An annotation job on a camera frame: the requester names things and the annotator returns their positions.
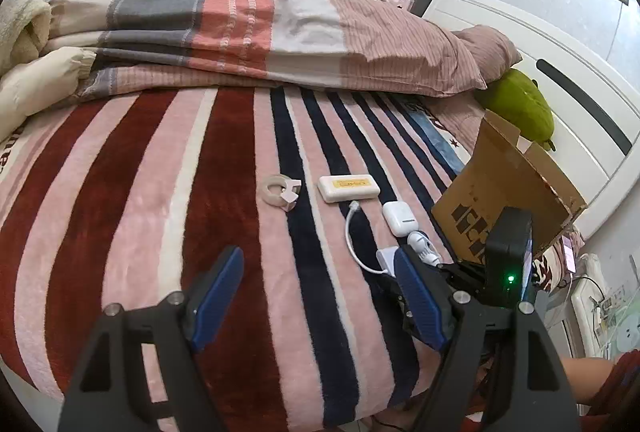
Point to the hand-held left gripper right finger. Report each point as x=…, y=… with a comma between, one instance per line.
x=417, y=297

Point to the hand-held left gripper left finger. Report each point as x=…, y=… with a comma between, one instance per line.
x=220, y=292

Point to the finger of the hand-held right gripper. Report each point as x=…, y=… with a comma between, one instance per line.
x=467, y=279

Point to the small white plastic gadget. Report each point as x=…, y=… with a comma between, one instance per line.
x=422, y=248

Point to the brown cardboard box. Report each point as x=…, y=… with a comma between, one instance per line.
x=487, y=192

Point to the white earbuds case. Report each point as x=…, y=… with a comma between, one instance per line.
x=400, y=218

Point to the white box with yellow label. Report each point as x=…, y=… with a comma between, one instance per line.
x=348, y=187

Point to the person's right forearm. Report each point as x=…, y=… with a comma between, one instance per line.
x=587, y=377

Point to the pink phone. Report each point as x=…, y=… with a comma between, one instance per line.
x=569, y=253

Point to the white bedside table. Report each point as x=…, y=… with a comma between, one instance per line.
x=595, y=312

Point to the red pink striped fleece blanket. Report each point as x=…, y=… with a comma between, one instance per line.
x=150, y=192

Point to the green plush toy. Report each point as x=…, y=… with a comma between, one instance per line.
x=520, y=105

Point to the person's red patterned clothing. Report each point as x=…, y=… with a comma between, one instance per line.
x=620, y=392

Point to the white bed headboard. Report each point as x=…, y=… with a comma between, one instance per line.
x=560, y=82

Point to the pink striped pillow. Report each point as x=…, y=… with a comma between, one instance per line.
x=487, y=52

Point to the striped patchwork quilt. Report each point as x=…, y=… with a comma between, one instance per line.
x=225, y=22

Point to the cream puffy duvet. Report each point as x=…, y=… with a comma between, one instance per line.
x=35, y=82

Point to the cream fluffy blanket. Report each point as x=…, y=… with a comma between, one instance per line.
x=20, y=22

